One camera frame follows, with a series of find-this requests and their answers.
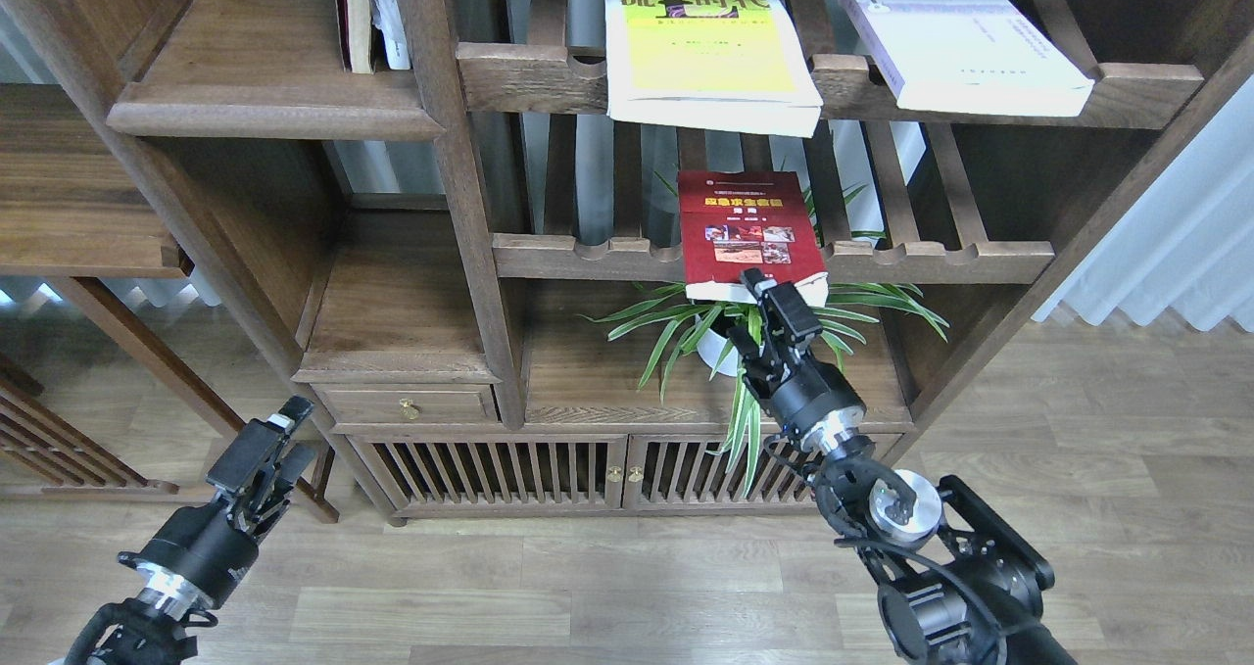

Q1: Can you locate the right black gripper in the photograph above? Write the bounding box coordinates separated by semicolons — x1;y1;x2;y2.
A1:
729;269;867;440

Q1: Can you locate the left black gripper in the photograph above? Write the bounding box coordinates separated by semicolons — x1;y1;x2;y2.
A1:
118;396;316;610

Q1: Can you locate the red cover book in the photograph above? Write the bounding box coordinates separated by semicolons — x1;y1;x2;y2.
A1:
678;169;829;307

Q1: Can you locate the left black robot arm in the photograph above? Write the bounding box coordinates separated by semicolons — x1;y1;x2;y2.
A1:
63;396;316;664

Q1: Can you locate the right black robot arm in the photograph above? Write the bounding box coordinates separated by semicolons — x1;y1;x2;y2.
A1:
734;269;1072;664

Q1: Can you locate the spider plant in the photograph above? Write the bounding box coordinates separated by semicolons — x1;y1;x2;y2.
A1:
586;179;951;498

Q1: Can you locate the white plant pot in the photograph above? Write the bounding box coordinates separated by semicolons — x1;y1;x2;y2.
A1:
696;309;745;378

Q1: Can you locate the small wooden drawer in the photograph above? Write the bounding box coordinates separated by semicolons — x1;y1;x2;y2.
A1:
314;383;499;424

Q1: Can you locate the left slatted cabinet door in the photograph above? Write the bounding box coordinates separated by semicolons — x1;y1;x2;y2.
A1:
351;434;628;519

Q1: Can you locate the slatted cabinet door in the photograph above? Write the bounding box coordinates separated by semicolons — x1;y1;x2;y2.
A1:
351;434;628;519
622;435;821;516

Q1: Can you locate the right slatted cabinet door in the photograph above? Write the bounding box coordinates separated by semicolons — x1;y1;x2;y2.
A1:
622;435;821;516

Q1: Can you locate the dark wooden bookshelf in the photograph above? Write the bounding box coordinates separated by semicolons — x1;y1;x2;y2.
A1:
3;0;1251;524

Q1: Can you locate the yellow cover book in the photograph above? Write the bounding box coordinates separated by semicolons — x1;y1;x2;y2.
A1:
604;0;821;138

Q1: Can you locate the white purple book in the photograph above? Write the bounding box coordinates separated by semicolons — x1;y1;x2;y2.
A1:
838;0;1093;118

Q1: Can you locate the white curtain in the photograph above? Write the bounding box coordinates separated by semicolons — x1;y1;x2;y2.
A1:
1035;79;1253;333

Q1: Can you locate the white upright book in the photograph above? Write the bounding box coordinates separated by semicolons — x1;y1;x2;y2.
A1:
372;0;411;72

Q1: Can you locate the brown upright book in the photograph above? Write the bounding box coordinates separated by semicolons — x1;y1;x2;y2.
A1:
336;0;375;74

